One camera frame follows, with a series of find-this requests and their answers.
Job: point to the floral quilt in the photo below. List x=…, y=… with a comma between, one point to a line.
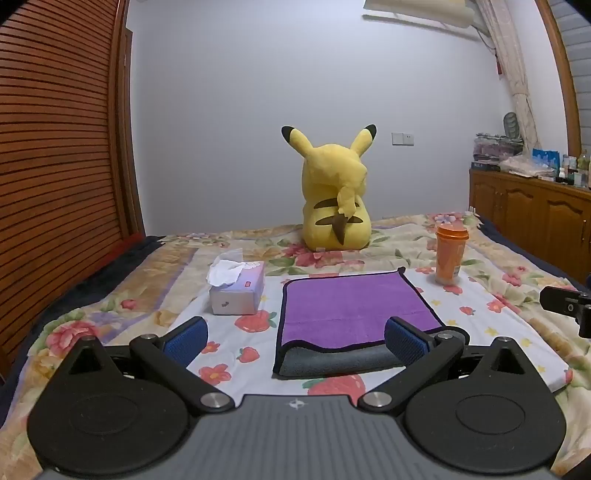
x=152, y=272

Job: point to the white tissue box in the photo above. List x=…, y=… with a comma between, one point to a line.
x=240, y=295

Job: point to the grey handheld fan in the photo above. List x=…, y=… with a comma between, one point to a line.
x=512, y=124

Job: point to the green bottle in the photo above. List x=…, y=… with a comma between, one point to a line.
x=583, y=164

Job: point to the beige curtain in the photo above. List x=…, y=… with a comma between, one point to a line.
x=515, y=69

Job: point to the blue printed box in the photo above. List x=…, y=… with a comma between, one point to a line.
x=545, y=159

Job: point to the white strawberry print sheet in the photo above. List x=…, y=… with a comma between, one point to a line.
x=489, y=323

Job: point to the stack of folded clothes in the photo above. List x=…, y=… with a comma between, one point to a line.
x=496, y=150

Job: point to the wooden slatted wardrobe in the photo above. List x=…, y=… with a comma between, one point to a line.
x=55, y=161

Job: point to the dark blue blanket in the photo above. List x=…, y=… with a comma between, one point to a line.
x=92, y=281

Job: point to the yellow plush toy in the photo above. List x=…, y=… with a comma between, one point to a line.
x=334, y=198

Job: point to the wooden cabinet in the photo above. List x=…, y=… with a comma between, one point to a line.
x=531, y=212

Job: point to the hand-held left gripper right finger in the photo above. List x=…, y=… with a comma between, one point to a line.
x=406, y=340

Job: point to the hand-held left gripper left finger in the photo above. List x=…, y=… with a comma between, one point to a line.
x=187, y=342

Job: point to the purple towel with grey underside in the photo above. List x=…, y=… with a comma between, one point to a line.
x=341, y=307

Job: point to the white crumpled cloth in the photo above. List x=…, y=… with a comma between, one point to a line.
x=524, y=166

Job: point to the white air conditioner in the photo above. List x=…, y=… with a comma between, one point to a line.
x=420, y=11

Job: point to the white bottle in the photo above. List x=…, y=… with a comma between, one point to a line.
x=565, y=166

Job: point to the white wall socket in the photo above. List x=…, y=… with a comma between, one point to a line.
x=402, y=139

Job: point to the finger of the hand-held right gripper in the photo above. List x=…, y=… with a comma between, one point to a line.
x=561, y=302

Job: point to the orange plastic cup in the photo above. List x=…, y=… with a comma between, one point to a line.
x=449, y=258

